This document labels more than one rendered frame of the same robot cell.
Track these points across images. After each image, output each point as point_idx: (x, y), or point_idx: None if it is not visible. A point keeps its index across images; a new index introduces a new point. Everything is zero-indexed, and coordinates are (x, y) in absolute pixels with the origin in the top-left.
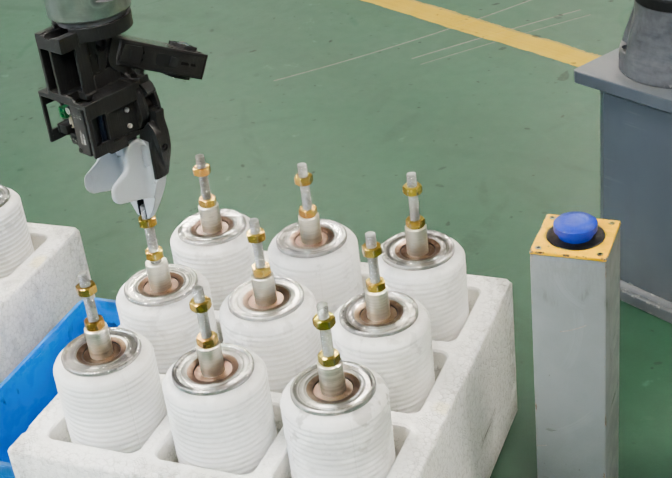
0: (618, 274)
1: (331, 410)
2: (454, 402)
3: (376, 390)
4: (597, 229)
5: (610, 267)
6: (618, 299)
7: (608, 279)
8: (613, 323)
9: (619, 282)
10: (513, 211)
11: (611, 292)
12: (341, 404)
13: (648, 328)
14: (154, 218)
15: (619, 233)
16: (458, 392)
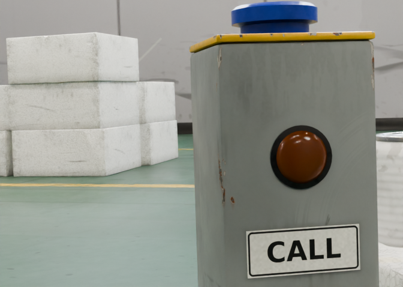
0: (214, 160)
1: (393, 132)
2: (386, 269)
3: (384, 141)
4: (232, 22)
5: (196, 86)
6: (217, 227)
7: (194, 101)
8: (207, 242)
9: (218, 190)
10: None
11: (200, 150)
12: (393, 134)
13: None
14: None
15: (213, 59)
16: (396, 274)
